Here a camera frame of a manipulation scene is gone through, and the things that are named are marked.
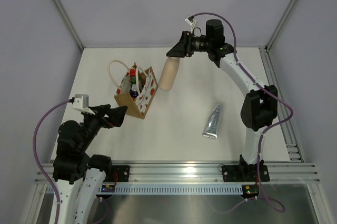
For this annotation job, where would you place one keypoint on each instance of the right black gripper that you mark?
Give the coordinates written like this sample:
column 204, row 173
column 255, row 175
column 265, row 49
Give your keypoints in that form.
column 184, row 48

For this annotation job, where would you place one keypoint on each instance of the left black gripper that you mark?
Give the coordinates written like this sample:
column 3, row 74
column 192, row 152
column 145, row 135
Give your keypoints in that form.
column 116, row 115

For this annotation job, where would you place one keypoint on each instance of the beige pump lotion bottle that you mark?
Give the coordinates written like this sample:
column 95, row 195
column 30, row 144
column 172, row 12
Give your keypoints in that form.
column 168, row 74

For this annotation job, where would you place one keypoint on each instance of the orange blue spray bottle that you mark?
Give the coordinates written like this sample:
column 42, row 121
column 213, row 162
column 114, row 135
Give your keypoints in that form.
column 133, row 91

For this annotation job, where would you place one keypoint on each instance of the green dish soap bottle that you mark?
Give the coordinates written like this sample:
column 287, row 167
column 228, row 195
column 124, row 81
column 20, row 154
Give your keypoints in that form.
column 132, row 76

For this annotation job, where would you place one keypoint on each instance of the silver toothpaste tube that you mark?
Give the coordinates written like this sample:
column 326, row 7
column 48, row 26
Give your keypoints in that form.
column 211, row 128

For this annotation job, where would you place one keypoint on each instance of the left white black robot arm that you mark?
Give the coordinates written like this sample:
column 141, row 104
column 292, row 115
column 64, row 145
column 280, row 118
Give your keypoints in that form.
column 77, row 175

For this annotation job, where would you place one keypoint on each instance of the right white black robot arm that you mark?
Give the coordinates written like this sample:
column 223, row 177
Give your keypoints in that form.
column 259, row 108

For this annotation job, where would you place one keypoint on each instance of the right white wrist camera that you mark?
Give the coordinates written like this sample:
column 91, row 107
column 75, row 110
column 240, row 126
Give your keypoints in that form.
column 191, row 21

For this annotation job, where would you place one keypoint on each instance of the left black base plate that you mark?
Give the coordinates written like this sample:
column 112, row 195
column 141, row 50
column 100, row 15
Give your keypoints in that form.
column 120, row 173

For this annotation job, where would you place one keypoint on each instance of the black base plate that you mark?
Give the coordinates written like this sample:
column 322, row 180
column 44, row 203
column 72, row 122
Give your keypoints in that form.
column 243, row 173
column 120, row 173

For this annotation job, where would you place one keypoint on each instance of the aluminium mounting rail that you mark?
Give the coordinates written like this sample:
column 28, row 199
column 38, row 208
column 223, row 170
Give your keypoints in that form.
column 209, row 173

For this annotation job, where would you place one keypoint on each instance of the white slotted cable duct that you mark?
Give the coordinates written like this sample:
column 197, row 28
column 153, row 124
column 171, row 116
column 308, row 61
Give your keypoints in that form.
column 124, row 189

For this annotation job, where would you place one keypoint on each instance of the left aluminium frame post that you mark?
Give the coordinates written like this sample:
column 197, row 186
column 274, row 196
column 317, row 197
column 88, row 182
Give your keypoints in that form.
column 68, row 24

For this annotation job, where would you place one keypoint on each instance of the aluminium frame post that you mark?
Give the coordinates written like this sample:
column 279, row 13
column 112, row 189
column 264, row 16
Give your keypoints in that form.
column 281, row 23
column 68, row 24

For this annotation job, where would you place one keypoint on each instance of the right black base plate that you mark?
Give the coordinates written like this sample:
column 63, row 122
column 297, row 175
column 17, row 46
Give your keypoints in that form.
column 243, row 173

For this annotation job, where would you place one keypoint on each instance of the right aluminium frame post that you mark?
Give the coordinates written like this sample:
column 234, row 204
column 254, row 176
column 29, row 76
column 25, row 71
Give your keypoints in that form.
column 281, row 23

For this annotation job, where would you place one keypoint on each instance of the right side aluminium rail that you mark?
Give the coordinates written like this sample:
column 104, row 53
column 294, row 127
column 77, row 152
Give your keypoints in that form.
column 293, row 148

